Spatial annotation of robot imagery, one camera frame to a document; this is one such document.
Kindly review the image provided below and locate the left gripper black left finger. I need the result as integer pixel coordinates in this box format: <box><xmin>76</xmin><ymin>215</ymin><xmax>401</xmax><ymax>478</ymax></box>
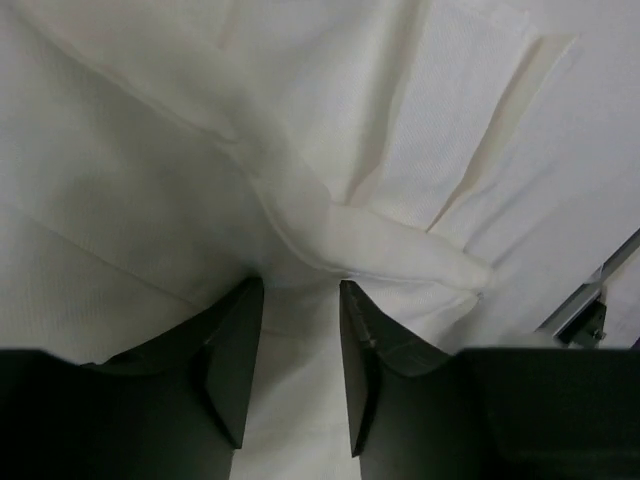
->
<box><xmin>1</xmin><ymin>278</ymin><xmax>264</xmax><ymax>479</ymax></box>

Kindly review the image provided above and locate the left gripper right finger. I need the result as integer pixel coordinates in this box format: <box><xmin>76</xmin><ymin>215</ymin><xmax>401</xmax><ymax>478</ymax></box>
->
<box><xmin>339</xmin><ymin>281</ymin><xmax>639</xmax><ymax>479</ymax></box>

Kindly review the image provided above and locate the white pleated skirt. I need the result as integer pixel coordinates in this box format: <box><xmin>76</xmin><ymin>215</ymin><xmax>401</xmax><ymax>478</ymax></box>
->
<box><xmin>1</xmin><ymin>1</ymin><xmax>639</xmax><ymax>479</ymax></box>

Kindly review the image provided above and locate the aluminium table frame rail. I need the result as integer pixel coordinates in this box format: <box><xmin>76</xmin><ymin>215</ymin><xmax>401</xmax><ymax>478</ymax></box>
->
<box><xmin>537</xmin><ymin>233</ymin><xmax>639</xmax><ymax>348</ymax></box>

